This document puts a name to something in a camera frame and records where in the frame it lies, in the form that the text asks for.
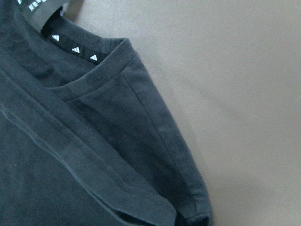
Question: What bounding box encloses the black printed t-shirt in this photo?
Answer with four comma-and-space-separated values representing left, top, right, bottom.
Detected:
0, 0, 212, 226

